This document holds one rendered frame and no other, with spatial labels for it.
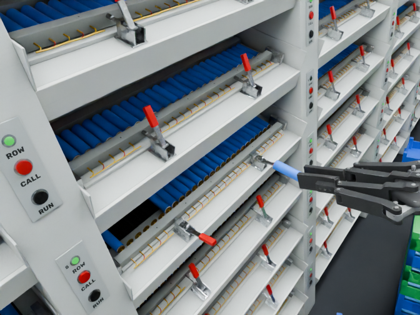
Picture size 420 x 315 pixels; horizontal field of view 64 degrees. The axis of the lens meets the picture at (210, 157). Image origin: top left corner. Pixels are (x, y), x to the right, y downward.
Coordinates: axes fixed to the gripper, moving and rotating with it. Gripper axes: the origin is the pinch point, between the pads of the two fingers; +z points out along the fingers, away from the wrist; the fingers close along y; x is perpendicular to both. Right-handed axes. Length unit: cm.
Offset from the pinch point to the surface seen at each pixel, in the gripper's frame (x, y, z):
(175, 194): 2.1, 9.4, 28.7
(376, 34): 0, -101, 22
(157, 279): 9.6, 24.2, 21.9
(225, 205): 8.3, 2.9, 21.9
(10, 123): -26.5, 33.8, 14.9
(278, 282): 62, -20, 35
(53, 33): -33.7, 22.6, 20.3
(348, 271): 96, -63, 31
